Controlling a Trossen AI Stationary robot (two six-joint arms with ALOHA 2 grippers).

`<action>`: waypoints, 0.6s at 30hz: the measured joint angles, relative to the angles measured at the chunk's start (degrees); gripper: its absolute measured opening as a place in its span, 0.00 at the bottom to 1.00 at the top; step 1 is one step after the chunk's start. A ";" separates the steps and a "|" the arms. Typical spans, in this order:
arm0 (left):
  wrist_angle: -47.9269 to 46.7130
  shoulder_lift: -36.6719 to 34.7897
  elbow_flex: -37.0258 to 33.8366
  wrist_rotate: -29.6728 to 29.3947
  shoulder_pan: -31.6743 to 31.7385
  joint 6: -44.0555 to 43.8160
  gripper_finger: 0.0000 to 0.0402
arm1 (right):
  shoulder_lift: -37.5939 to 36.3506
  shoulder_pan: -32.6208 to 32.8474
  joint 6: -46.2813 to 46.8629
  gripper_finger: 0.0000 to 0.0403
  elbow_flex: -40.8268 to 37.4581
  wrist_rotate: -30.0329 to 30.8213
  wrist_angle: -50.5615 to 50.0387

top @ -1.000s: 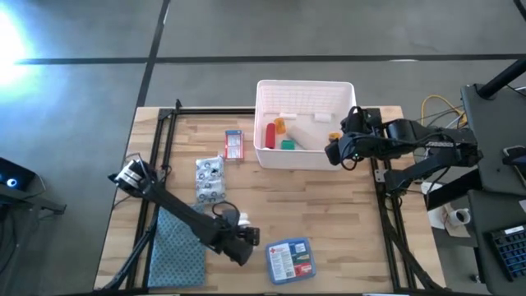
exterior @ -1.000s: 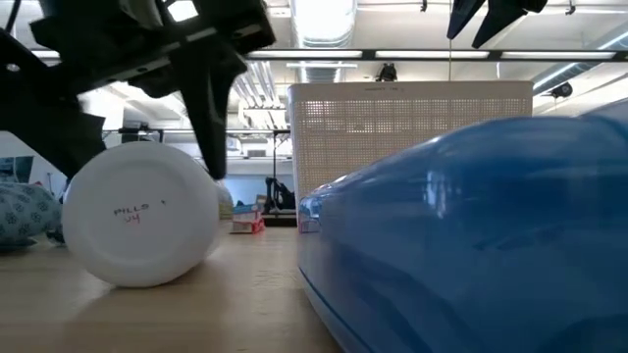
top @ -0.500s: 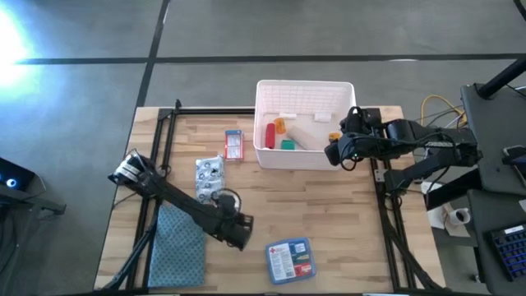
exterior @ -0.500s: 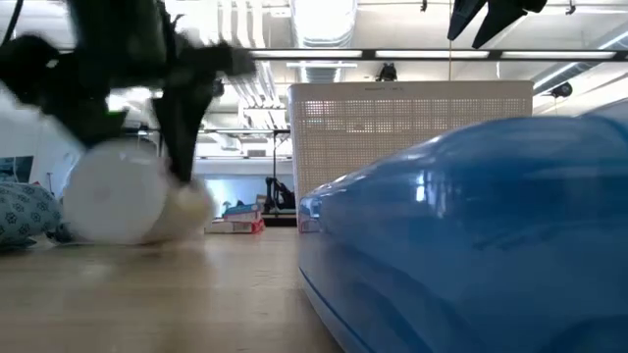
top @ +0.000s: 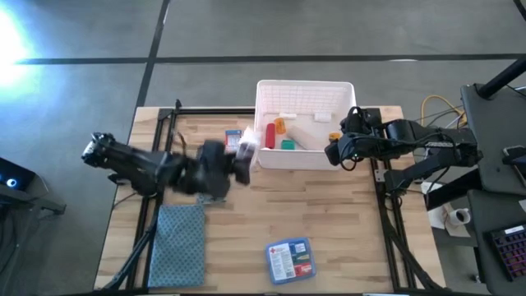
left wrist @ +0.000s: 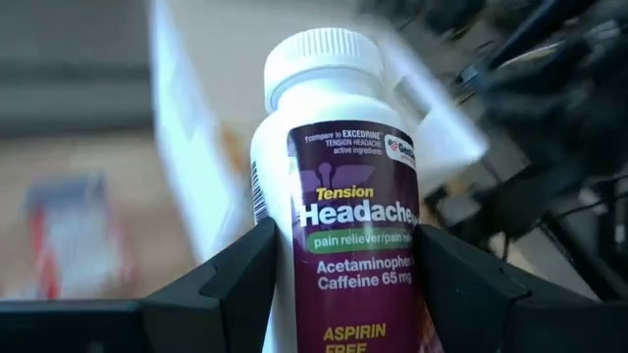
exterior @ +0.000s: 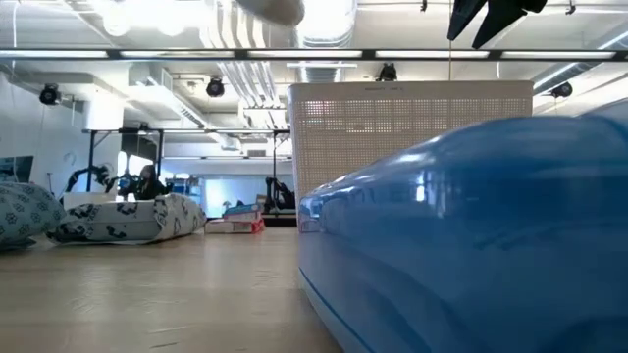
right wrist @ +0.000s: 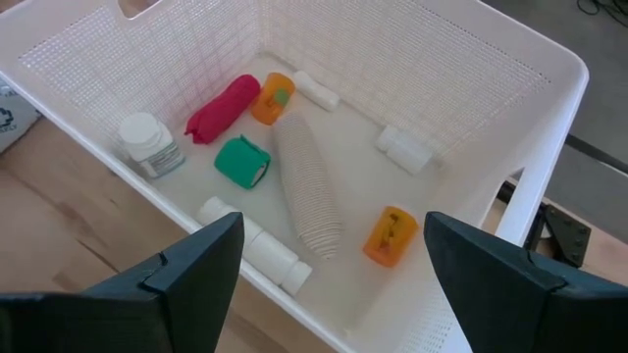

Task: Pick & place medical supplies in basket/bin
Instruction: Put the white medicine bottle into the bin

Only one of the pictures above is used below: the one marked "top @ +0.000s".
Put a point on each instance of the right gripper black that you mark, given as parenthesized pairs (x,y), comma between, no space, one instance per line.
(361,135)

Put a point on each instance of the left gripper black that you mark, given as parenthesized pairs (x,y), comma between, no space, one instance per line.
(211,164)

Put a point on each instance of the orange pill bottle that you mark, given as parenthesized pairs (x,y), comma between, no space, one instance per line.
(333,136)
(280,125)

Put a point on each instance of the white bottle grey cap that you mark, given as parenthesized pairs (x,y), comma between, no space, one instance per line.
(322,117)

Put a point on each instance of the red oblong case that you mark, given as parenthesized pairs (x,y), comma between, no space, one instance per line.
(270,135)

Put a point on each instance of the blue first aid kit box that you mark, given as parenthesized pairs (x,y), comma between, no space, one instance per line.
(289,261)

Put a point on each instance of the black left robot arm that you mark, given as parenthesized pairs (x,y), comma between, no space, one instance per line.
(131,160)

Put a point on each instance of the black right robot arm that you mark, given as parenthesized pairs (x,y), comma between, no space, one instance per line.
(431,144)

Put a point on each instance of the white perforated plastic basket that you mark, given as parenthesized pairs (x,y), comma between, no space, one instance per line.
(304,98)

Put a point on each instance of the small blue red box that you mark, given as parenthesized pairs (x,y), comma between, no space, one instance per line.
(233,140)

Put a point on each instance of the silver packet with cross print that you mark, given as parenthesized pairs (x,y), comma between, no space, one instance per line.
(209,200)

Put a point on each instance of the blue dotted cloth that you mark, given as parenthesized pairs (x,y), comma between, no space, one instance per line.
(176,246)

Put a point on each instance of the white paper sheet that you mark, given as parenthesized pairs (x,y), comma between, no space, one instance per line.
(435,214)

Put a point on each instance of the white mug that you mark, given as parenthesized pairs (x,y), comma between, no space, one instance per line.
(460,216)

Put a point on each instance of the dark grey side desk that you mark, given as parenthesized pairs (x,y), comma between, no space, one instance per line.
(489,172)

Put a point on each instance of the black phone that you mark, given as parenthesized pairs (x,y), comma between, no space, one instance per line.
(517,158)

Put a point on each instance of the black round pole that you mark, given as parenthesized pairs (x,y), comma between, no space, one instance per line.
(501,78)

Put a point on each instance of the black backlit keyboard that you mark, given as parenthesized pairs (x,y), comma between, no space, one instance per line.
(511,251)

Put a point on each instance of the black device with blue light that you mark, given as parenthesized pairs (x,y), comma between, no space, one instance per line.
(16,172)

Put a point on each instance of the black metal rig frame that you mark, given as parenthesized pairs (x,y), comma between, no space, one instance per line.
(213,111)

